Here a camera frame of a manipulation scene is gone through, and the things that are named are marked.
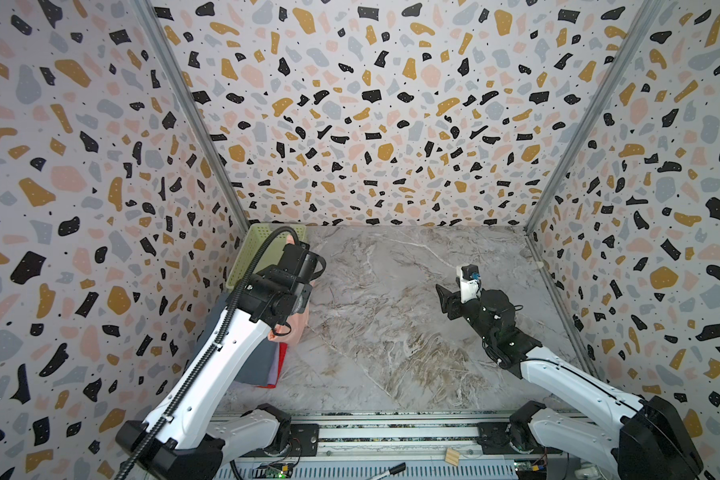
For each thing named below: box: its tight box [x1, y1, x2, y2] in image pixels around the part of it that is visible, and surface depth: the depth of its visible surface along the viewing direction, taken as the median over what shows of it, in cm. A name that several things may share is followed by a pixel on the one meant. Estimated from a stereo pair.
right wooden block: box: [444, 448, 460, 467], surface depth 73 cm
